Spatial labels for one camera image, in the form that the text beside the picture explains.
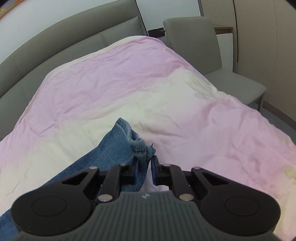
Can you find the framed wall picture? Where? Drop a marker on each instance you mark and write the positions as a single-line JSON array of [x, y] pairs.
[[7, 7]]

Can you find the dark bedside table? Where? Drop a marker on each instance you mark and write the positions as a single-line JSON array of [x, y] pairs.
[[156, 33]]

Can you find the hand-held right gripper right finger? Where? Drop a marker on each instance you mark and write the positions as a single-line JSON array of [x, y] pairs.
[[152, 170]]

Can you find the pink floral blanket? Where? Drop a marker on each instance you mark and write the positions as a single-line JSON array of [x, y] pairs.
[[138, 81]]

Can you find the blue denim pants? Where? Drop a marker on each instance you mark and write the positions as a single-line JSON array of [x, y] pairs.
[[111, 150]]

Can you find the grey upholstered bed headboard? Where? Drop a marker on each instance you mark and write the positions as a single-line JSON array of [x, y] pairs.
[[57, 46]]

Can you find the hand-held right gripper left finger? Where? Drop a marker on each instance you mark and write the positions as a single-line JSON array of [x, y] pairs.
[[136, 167]]

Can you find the grey upholstered chair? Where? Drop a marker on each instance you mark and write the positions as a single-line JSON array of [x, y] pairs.
[[192, 37]]

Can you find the beige wardrobe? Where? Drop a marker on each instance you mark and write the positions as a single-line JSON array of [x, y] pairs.
[[254, 34]]

